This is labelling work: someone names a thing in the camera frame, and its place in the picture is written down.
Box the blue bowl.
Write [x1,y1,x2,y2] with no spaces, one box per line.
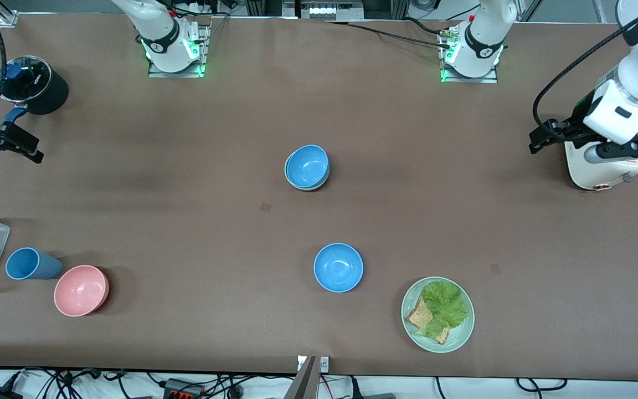
[313,243,364,293]
[286,145,331,189]

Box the green bowl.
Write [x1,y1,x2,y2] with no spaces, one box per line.
[284,152,331,192]

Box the pink bowl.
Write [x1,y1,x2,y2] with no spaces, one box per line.
[54,265,110,318]

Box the cream toaster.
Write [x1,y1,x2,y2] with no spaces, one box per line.
[564,89,638,192]

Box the glass pot lid blue knob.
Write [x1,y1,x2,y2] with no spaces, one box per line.
[0,55,53,105]

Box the blue cup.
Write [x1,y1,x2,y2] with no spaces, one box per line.
[6,247,64,280]

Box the green lettuce leaf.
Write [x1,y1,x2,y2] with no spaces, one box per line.
[416,280,469,339]

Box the green plate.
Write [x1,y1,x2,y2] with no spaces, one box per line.
[401,276,475,354]

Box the brown toast slice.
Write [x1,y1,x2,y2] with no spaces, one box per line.
[406,295,452,345]

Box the white power strip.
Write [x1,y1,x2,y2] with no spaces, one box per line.
[300,0,365,22]

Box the black orange power adapter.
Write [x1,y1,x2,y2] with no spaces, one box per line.
[164,378,205,399]

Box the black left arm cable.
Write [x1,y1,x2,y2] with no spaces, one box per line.
[532,0,638,134]

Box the black pot blue handle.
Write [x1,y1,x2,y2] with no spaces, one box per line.
[0,55,69,151]

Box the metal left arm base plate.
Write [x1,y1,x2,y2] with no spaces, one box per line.
[440,25,500,84]

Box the aluminium frame profile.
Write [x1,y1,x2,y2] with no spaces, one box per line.
[0,0,19,27]

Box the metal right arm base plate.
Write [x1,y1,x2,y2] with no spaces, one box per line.
[147,22,212,78]

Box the black cable on table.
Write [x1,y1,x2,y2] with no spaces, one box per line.
[325,19,452,49]

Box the small metal bracket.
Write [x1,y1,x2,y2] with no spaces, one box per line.
[297,356,330,372]

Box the grey camera stand bar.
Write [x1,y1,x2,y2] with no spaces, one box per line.
[284,356,317,399]

